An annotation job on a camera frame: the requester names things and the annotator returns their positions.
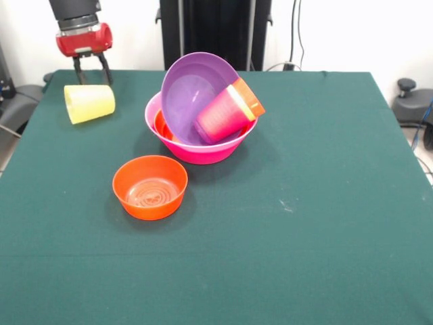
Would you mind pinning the purple cup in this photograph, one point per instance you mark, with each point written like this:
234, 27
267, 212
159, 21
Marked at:
220, 118

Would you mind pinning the dark green tablecloth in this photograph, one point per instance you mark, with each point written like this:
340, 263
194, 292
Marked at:
216, 271

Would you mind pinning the purple bowl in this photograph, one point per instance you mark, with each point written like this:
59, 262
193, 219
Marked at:
186, 91

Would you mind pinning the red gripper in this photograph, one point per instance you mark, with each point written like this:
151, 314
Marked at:
84, 42

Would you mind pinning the orange cup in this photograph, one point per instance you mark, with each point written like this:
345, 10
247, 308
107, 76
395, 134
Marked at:
250, 96

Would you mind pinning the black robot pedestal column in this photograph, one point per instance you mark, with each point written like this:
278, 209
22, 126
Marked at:
216, 27

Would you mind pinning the black pedestal foot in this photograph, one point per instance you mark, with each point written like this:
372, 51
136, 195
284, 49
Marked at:
20, 101
412, 105

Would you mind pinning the small orange bowl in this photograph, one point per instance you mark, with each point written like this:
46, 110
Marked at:
150, 208

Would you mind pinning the large orange bowl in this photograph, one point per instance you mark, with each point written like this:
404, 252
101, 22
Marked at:
162, 128

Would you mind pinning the large pink bowl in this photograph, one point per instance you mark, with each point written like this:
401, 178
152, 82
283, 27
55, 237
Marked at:
203, 154

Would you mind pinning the pale yellow cup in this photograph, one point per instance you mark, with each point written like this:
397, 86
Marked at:
89, 103

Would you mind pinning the bright yellow cup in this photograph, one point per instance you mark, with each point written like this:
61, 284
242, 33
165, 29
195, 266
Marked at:
242, 101

